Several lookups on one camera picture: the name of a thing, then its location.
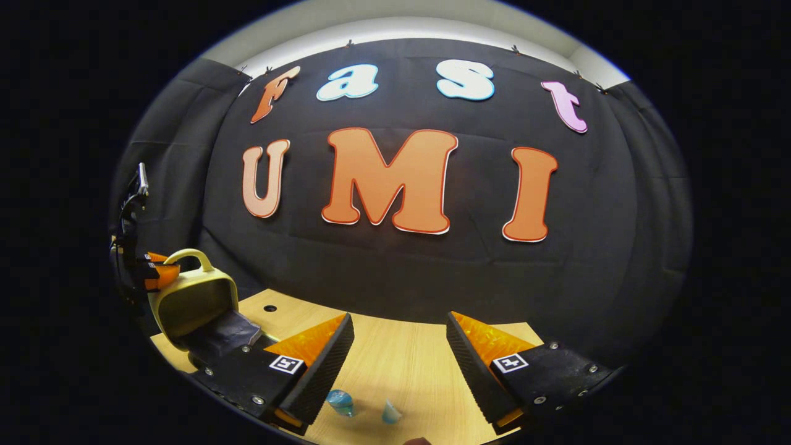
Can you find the pale blue cream tube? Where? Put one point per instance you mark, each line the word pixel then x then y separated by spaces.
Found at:
pixel 390 412

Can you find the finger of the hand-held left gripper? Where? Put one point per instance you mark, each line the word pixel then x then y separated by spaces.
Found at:
pixel 162 272

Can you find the black backdrop cloth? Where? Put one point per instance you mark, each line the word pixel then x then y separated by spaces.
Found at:
pixel 401 278

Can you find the pale yellow suitcase pouch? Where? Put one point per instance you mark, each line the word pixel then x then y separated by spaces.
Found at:
pixel 191 303

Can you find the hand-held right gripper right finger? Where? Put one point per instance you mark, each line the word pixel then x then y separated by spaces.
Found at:
pixel 473 371

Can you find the blue skin care bottle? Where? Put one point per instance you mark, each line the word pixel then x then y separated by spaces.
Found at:
pixel 340 402

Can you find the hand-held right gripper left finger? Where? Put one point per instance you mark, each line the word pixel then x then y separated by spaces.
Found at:
pixel 327 371

